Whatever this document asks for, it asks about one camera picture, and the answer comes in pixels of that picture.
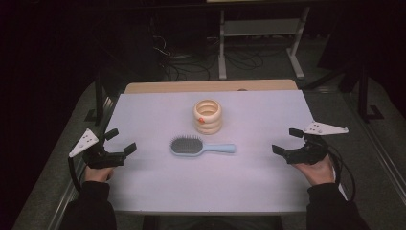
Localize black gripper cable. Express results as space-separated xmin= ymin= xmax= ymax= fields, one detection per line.
xmin=325 ymin=145 xmax=357 ymax=203
xmin=67 ymin=155 xmax=83 ymax=194

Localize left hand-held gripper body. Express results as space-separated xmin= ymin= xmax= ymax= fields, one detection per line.
xmin=68 ymin=128 xmax=127 ymax=170

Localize light blue hairbrush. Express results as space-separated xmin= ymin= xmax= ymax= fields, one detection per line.
xmin=169 ymin=135 xmax=237 ymax=158

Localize black cables on floor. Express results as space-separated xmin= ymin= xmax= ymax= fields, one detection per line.
xmin=151 ymin=34 xmax=282 ymax=82

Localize black metal stand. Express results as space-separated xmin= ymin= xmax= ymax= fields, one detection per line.
xmin=83 ymin=71 xmax=113 ymax=127
xmin=356 ymin=61 xmax=386 ymax=125

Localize cream ringed holder cup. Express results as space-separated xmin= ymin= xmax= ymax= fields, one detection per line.
xmin=192 ymin=98 xmax=223 ymax=136

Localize white table cover sheet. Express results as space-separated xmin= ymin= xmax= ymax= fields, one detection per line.
xmin=107 ymin=89 xmax=316 ymax=214

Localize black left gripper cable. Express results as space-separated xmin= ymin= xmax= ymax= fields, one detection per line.
xmin=67 ymin=155 xmax=83 ymax=194

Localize white metal frame stand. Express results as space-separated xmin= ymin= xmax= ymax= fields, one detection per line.
xmin=217 ymin=6 xmax=311 ymax=81

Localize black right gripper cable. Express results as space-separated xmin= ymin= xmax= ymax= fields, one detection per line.
xmin=325 ymin=145 xmax=357 ymax=203

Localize person's left hand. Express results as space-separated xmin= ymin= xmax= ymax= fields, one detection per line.
xmin=83 ymin=167 xmax=115 ymax=184

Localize wooden table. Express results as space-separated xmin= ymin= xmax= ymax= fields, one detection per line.
xmin=124 ymin=79 xmax=299 ymax=95

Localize person's right hand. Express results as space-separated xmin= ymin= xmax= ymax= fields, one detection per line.
xmin=293 ymin=154 xmax=337 ymax=187

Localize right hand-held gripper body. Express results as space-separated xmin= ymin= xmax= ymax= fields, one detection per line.
xmin=285 ymin=121 xmax=350 ymax=166

